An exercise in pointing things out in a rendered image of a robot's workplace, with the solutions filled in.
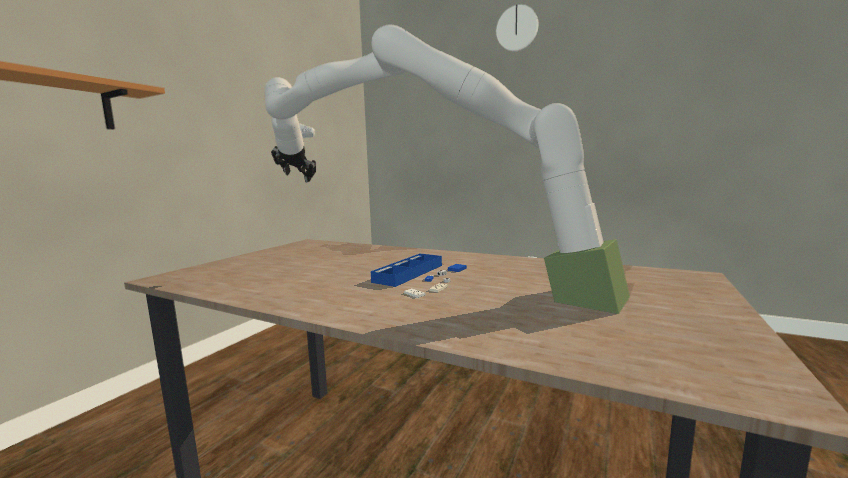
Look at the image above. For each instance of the blue three-compartment bin rack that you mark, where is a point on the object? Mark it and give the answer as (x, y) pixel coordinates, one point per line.
(405, 270)

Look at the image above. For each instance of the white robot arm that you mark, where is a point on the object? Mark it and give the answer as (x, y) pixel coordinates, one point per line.
(555, 126)

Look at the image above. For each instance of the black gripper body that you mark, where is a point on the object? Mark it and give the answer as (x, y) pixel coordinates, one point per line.
(299, 157)

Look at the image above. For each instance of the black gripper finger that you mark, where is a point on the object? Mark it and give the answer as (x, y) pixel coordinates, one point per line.
(279, 161)
(309, 166)

